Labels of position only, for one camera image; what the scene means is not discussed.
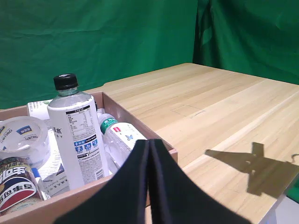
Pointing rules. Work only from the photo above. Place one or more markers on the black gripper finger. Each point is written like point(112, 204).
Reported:
point(121, 196)
point(177, 198)

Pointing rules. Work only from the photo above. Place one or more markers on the white bottle with black cap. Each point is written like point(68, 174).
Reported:
point(79, 140)
point(37, 109)

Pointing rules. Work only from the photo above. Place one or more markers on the clear water bottle green label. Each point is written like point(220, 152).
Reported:
point(119, 137)

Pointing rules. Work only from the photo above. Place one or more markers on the brown cardboard box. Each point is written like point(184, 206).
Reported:
point(130, 121)

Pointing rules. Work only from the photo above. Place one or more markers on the white booklet with blue corner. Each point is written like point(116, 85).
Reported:
point(57, 184)

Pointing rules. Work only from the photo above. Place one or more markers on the printed white paper slip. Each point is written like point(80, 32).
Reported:
point(53, 161)

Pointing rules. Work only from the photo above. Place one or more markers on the white marker with blue cap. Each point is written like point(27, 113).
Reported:
point(40, 183)

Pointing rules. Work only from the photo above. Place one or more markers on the snack can with cola logo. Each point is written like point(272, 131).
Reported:
point(16, 186)

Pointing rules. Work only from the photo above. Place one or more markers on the clear packing tape roll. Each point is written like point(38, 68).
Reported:
point(25, 140)

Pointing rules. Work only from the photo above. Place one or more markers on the green backdrop cloth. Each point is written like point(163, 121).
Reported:
point(257, 30)
point(93, 42)

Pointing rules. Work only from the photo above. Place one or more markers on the white table edge frame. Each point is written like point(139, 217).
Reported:
point(274, 210)

